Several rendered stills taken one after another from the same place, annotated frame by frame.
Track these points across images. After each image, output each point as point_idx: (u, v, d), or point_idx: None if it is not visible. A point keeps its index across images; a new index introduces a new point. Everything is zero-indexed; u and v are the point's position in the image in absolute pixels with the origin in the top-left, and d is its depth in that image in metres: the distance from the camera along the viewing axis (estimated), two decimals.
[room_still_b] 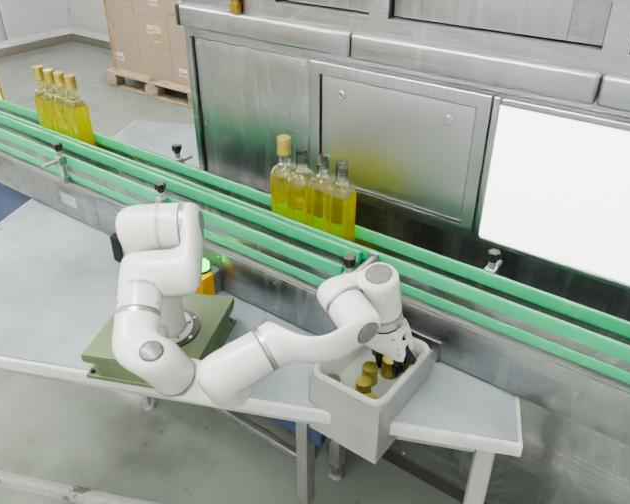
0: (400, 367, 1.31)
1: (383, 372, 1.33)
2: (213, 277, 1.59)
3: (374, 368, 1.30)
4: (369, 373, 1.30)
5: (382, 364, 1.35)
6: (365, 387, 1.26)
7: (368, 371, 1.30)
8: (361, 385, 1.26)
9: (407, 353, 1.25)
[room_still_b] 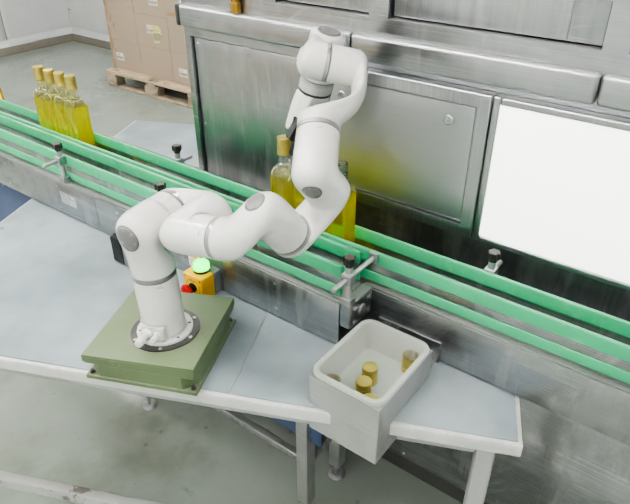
0: None
1: None
2: (213, 277, 1.59)
3: (374, 368, 1.30)
4: (369, 373, 1.30)
5: None
6: (365, 387, 1.26)
7: (368, 371, 1.30)
8: (361, 385, 1.26)
9: None
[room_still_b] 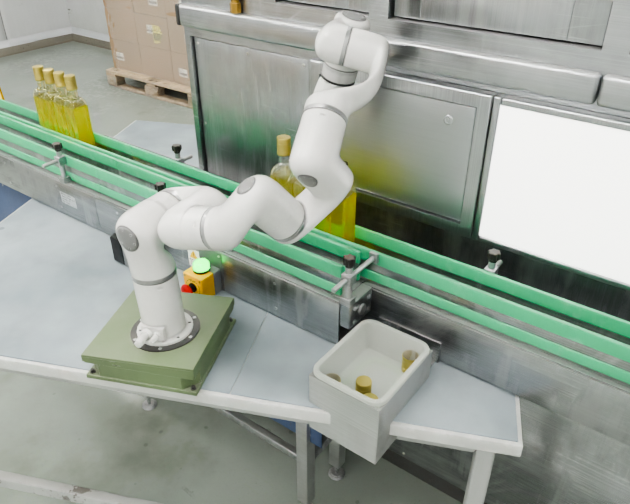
0: None
1: None
2: (213, 277, 1.59)
3: None
4: None
5: None
6: (365, 387, 1.26)
7: None
8: (361, 385, 1.26)
9: None
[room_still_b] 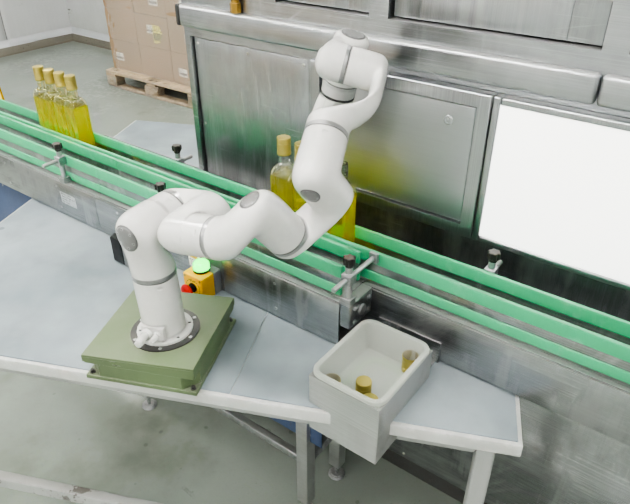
0: None
1: None
2: (213, 277, 1.59)
3: None
4: None
5: (296, 156, 1.46)
6: (365, 387, 1.26)
7: None
8: (361, 385, 1.26)
9: None
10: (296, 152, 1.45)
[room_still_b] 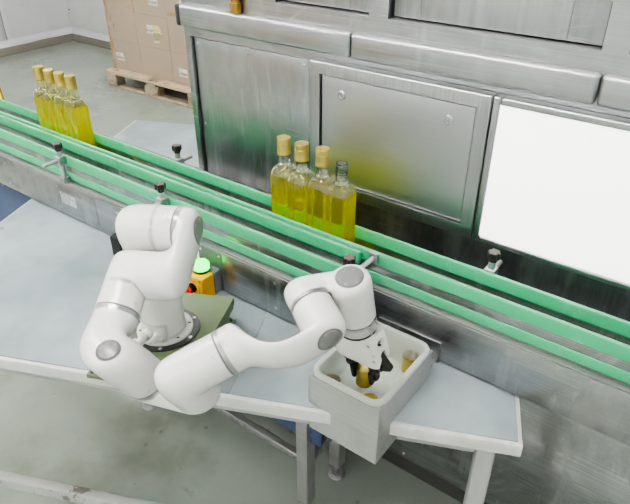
0: (376, 375, 1.23)
1: (306, 156, 1.46)
2: (213, 277, 1.59)
3: (325, 146, 1.43)
4: (329, 150, 1.43)
5: (296, 156, 1.46)
6: (366, 373, 1.24)
7: (329, 148, 1.42)
8: (362, 371, 1.24)
9: (383, 360, 1.17)
10: (296, 152, 1.45)
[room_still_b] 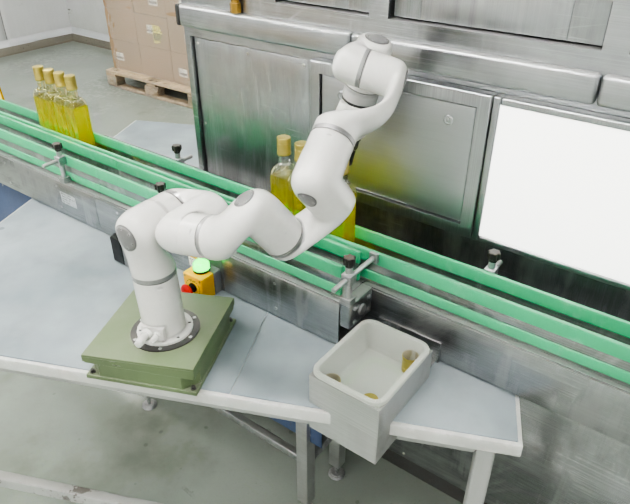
0: (351, 151, 1.41)
1: None
2: (213, 277, 1.59)
3: None
4: None
5: (296, 156, 1.46)
6: None
7: None
8: None
9: None
10: (296, 152, 1.45)
